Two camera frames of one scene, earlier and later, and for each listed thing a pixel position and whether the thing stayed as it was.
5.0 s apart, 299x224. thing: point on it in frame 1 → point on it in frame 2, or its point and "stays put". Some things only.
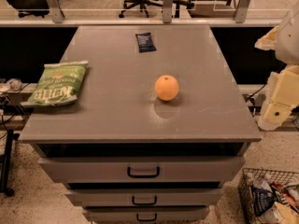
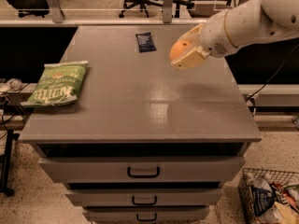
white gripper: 290,41 → 213,38
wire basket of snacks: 269,196 stays put
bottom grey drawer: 147,215 stays put
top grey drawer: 145,169 stays put
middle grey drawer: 145,198 stays put
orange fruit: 166,88 → 177,47
